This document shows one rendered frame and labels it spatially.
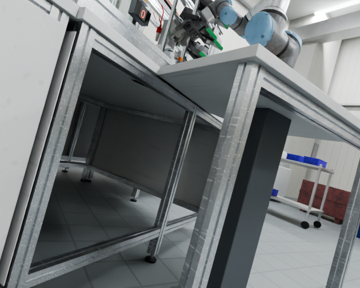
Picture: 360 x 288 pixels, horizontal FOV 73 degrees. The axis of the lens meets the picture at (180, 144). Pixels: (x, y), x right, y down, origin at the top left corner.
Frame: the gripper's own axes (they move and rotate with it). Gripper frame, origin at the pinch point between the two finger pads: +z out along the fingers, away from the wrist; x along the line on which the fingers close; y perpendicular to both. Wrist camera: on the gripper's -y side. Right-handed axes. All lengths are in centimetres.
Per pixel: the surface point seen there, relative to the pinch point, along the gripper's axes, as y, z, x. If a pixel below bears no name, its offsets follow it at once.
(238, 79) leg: 71, -17, -57
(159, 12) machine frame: -132, 14, 104
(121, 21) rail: 30, 3, -56
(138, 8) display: -8.1, 4.3, -23.3
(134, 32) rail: 30, 3, -49
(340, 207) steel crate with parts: 169, -55, 441
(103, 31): 43, 5, -68
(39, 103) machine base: 57, 22, -78
